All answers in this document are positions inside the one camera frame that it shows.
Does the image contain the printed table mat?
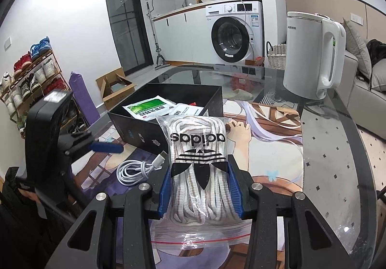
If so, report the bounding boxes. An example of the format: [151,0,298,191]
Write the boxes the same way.
[71,100,305,269]

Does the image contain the grey cushion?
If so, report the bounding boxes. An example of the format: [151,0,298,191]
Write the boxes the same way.
[343,18,373,83]

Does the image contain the white counter cabinet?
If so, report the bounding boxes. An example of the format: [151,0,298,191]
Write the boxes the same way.
[152,4,212,65]

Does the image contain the clear bag of shoelaces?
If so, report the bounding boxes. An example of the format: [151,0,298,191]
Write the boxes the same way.
[151,115,252,253]

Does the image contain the black box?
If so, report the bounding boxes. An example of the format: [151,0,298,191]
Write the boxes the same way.
[108,84,224,156]

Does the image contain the purple yoga mat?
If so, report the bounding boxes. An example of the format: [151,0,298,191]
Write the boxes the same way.
[69,72,100,126]

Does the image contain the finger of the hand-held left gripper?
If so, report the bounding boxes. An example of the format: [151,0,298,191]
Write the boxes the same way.
[90,141,125,154]

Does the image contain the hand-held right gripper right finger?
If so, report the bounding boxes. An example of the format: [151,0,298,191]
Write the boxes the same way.
[226,156,352,269]

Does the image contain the white washing machine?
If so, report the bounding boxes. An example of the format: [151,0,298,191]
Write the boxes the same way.
[206,1,264,65]

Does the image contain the open cardboard box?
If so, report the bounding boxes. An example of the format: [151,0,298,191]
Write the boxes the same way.
[96,67,137,110]

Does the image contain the white cable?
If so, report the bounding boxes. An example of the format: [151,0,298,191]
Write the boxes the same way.
[116,151,169,187]

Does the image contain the mop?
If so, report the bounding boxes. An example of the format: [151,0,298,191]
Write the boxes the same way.
[145,1,166,71]

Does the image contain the wicker basket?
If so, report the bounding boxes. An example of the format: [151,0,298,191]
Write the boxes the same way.
[266,41,287,70]

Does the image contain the white electric kettle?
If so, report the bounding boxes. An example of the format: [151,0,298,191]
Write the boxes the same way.
[283,11,347,100]

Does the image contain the grey sofa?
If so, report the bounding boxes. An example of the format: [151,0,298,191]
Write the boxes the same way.
[344,17,386,141]

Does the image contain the green white packet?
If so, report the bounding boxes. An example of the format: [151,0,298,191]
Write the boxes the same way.
[123,95,177,120]

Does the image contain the shoe rack with shoes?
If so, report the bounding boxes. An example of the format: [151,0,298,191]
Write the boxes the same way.
[0,36,82,140]

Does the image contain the beige slippers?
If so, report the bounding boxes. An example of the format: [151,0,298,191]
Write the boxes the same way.
[225,90,254,101]

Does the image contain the person's left forearm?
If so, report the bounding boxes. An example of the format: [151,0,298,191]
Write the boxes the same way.
[0,167,77,269]

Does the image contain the dark clothing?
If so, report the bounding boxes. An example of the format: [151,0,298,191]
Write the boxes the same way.
[366,39,386,66]

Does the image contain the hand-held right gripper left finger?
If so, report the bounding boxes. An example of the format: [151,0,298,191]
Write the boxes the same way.
[44,165,174,269]

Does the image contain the dark glass door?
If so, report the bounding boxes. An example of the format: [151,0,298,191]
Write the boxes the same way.
[103,0,154,75]

